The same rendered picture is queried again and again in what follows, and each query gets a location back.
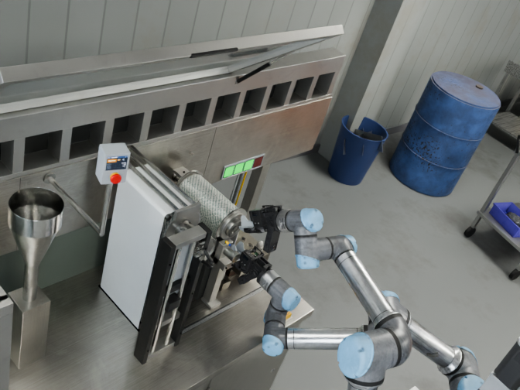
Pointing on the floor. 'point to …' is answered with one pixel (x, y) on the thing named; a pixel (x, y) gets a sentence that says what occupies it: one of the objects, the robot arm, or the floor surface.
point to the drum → (443, 133)
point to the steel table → (504, 121)
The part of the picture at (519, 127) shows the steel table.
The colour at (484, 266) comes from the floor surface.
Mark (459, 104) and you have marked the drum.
